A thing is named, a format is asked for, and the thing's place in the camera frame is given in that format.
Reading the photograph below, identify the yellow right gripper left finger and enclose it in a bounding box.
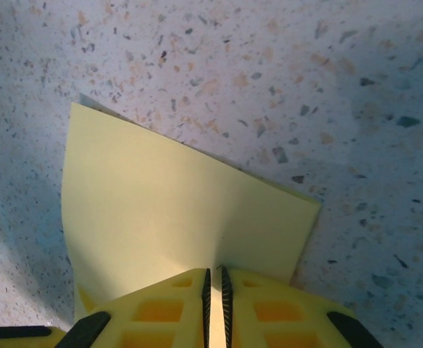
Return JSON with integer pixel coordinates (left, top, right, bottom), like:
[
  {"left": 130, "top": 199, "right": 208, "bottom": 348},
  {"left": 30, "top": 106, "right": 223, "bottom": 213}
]
[{"left": 61, "top": 267, "right": 213, "bottom": 348}]

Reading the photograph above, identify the yellow cloth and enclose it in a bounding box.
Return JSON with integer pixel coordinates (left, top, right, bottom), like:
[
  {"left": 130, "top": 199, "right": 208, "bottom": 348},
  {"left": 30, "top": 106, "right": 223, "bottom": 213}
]
[{"left": 61, "top": 93, "right": 323, "bottom": 348}]

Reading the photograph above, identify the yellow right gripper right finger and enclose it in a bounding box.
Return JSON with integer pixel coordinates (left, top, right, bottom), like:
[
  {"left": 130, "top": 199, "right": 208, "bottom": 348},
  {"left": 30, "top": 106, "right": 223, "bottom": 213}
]
[{"left": 216, "top": 265, "right": 385, "bottom": 348}]

